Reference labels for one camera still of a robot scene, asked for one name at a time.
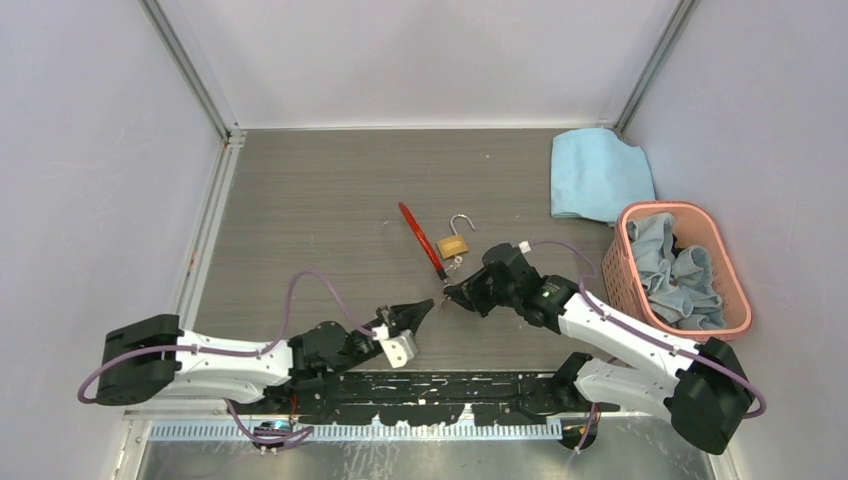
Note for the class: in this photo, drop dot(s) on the brass padlock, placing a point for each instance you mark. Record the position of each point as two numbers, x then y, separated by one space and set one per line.
455 244

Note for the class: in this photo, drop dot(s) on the grey-blue cloth in basket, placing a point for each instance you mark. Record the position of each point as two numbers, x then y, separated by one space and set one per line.
677 282

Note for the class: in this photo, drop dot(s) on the white slotted cable duct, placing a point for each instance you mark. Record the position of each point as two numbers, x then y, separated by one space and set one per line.
464 430

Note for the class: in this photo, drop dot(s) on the pink plastic basket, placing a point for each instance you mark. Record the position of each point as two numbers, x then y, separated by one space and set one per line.
692 226

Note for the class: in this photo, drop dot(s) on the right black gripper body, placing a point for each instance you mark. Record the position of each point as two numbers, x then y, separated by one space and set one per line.
482 294

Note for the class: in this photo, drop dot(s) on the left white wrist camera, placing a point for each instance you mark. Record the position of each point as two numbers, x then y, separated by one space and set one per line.
399 348

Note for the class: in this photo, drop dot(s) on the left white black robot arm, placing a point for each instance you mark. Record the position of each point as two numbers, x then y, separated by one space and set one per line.
155 357

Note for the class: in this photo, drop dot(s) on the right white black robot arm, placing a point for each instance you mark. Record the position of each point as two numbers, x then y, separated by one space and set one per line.
699 388

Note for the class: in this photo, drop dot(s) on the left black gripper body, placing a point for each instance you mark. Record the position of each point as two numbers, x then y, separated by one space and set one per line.
390 318

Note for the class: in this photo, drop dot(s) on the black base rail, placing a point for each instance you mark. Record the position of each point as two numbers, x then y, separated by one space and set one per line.
420 398

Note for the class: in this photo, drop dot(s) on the light blue cloth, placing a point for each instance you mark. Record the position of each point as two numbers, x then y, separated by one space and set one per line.
594 175

